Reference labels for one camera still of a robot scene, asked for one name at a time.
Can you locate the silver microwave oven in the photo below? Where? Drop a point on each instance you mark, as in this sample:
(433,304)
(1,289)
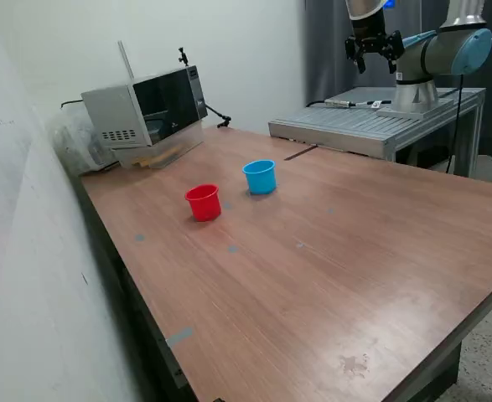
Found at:
(111,113)

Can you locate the dark grey curtain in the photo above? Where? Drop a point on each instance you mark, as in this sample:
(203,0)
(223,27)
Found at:
(325,50)

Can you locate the long grey tape strip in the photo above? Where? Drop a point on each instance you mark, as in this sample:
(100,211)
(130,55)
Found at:
(179,336)

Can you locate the small black camera mount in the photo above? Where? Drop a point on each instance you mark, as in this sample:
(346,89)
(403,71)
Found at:
(182,56)

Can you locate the thin white metal rod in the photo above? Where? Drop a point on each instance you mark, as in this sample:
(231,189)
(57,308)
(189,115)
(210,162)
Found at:
(126,60)

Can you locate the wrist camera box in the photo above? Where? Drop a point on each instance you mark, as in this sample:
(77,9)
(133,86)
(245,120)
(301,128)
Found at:
(390,3)

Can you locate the clear plastic bag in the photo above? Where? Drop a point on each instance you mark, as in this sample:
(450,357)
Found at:
(71,142)

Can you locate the wooden stick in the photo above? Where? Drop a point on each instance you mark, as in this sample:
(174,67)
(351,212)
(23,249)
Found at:
(162,156)

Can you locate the black strip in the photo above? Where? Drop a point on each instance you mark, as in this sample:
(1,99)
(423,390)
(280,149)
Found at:
(300,153)

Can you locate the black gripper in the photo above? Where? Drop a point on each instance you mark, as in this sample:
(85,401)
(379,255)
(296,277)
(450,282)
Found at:
(368,35)

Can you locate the aluminium profile robot stand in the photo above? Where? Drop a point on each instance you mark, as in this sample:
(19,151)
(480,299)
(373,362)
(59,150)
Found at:
(367,130)

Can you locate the red plastic cup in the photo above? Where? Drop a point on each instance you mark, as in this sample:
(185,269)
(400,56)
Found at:
(205,207)

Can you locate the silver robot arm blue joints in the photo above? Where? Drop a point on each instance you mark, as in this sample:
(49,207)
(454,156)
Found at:
(442,50)

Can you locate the blue plastic cup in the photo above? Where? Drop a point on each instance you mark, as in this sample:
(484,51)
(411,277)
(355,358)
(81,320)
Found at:
(261,182)

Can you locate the white warning tag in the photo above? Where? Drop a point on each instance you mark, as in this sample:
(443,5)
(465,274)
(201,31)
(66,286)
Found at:
(376,104)

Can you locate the aluminium robot mounting plate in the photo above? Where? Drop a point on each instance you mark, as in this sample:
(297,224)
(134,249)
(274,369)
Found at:
(417,111)

